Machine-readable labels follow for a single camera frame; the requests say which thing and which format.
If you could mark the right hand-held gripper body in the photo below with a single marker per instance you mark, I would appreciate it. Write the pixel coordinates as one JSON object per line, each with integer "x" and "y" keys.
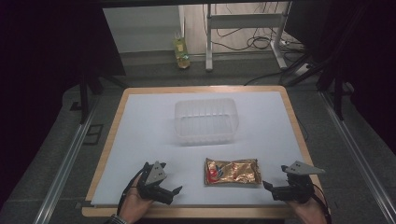
{"x": 295, "y": 186}

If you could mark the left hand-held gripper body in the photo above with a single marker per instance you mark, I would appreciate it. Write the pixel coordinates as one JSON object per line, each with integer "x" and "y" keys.
{"x": 154, "y": 175}

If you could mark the person's right hand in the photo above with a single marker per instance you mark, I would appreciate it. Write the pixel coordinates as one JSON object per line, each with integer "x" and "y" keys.
{"x": 306, "y": 211}

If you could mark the person's left hand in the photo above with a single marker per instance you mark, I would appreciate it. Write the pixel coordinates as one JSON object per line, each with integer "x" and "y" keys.
{"x": 134, "y": 203}

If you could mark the white table mat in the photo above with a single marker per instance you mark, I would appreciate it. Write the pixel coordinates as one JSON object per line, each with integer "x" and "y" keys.
{"x": 149, "y": 130}

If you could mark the gold foil snack packet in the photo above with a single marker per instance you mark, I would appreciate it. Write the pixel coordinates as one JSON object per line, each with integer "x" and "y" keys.
{"x": 232, "y": 171}

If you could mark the person's left sleeve cuff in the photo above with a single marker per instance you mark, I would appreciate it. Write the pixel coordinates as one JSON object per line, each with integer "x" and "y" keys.
{"x": 115, "y": 219}

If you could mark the clear plastic container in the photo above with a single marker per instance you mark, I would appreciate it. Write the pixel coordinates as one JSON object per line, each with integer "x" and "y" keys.
{"x": 206, "y": 121}

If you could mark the black metal stand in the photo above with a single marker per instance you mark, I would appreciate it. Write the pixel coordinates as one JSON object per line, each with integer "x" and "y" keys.
{"x": 337, "y": 93}
{"x": 84, "y": 96}

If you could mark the yellow drink bottle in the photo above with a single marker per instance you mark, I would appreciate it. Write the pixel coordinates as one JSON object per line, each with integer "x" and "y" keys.
{"x": 181, "y": 51}

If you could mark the aluminium floor rail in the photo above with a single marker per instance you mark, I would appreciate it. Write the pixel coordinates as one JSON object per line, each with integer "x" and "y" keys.
{"x": 63, "y": 168}
{"x": 358, "y": 155}

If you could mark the white metal desk frame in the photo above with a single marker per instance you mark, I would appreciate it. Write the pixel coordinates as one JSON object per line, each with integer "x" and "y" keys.
{"x": 243, "y": 21}

